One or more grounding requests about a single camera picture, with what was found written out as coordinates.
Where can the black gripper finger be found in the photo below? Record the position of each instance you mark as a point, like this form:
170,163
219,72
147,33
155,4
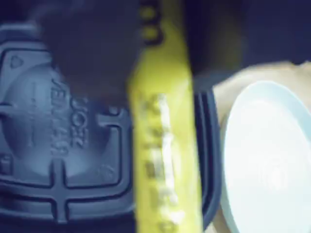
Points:
243,31
92,48

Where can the yellow instant coffee stick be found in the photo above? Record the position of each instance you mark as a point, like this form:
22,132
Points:
162,145

